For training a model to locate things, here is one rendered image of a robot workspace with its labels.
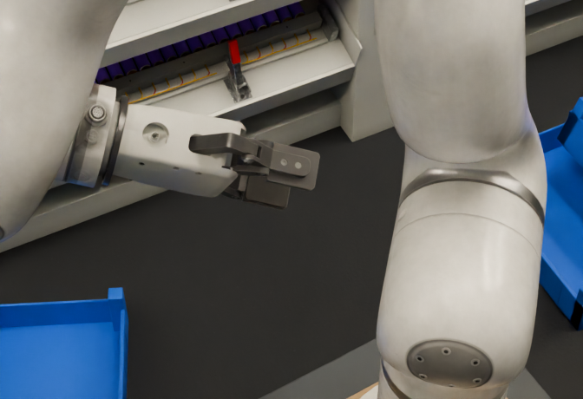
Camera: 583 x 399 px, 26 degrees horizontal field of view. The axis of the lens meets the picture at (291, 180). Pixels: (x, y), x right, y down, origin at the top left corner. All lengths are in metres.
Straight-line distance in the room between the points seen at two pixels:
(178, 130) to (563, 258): 0.97
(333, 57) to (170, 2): 0.31
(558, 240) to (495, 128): 1.03
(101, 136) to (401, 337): 0.28
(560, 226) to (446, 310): 0.99
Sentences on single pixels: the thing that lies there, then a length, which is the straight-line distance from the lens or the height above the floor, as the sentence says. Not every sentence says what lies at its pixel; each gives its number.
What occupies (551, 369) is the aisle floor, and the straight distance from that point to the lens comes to 1.77.
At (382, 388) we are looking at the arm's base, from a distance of 1.19.
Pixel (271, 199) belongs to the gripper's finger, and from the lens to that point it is 1.11.
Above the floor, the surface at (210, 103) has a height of 0.17.
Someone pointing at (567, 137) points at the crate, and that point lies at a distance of 1.88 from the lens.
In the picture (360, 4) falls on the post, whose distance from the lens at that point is 1.79.
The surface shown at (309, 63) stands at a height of 0.18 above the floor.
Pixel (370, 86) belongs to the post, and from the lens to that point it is 1.92.
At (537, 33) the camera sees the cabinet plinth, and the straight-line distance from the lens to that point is 2.13.
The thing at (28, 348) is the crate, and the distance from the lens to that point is 1.78.
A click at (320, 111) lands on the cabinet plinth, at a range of 1.96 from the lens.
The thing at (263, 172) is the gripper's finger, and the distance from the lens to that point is 1.00.
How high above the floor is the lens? 1.47
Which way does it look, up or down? 49 degrees down
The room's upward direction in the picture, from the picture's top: straight up
